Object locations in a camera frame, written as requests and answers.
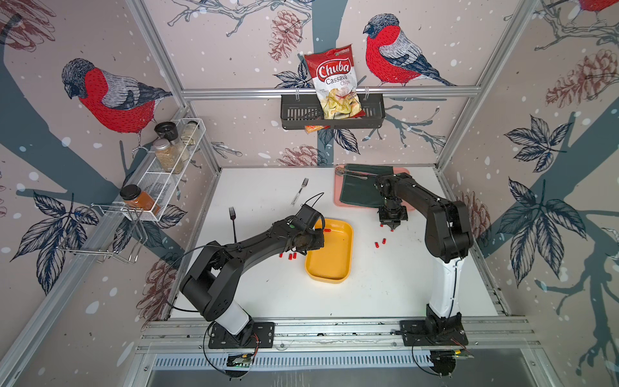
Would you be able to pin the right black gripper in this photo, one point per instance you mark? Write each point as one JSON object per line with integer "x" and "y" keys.
{"x": 391, "y": 222}

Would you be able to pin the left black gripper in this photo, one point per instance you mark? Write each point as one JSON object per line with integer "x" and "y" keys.
{"x": 321, "y": 240}

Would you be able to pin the yellow plastic storage box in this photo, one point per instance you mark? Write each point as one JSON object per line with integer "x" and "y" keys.
{"x": 332, "y": 263}

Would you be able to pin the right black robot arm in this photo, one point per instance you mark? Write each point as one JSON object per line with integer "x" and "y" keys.
{"x": 448, "y": 237}

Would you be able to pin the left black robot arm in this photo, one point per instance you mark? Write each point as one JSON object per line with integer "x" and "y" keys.
{"x": 211, "y": 282}

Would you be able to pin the dark green cloth napkin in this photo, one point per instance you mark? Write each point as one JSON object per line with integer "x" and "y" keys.
{"x": 363, "y": 192}

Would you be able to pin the pink plastic tray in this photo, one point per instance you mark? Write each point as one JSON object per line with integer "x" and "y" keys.
{"x": 338, "y": 187}

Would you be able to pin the silver fork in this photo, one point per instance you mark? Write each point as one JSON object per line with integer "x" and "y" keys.
{"x": 297, "y": 195}

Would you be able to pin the iridescent metal spoon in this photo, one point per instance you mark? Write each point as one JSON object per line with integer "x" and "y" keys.
{"x": 369, "y": 174}

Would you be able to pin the black fork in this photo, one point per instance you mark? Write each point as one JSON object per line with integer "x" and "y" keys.
{"x": 232, "y": 215}

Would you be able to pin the small snack packet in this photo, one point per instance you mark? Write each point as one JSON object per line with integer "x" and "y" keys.
{"x": 312, "y": 129}

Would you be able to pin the red cassava chips bag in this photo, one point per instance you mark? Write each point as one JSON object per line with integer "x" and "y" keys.
{"x": 335, "y": 83}

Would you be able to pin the clear spice jar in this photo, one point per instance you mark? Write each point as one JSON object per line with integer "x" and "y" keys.
{"x": 190, "y": 133}

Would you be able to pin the silver lid spice jar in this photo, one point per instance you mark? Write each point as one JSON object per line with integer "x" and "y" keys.
{"x": 168, "y": 156}

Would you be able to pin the black lid spice jar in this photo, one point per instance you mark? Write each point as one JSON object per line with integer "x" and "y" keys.
{"x": 168, "y": 130}

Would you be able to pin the orange spice jar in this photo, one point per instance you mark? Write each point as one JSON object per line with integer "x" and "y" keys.
{"x": 137, "y": 198}

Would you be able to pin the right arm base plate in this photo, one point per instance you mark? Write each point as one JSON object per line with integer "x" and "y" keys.
{"x": 416, "y": 333}

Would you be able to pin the black wall basket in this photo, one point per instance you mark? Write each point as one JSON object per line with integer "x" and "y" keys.
{"x": 296, "y": 113}

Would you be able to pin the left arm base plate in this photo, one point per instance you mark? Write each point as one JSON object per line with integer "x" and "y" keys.
{"x": 254, "y": 335}

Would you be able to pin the white wire spice rack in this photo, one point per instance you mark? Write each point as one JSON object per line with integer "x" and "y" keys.
{"x": 162, "y": 186}

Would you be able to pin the chrome wire holder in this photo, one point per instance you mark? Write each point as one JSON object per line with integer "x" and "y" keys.
{"x": 123, "y": 244}

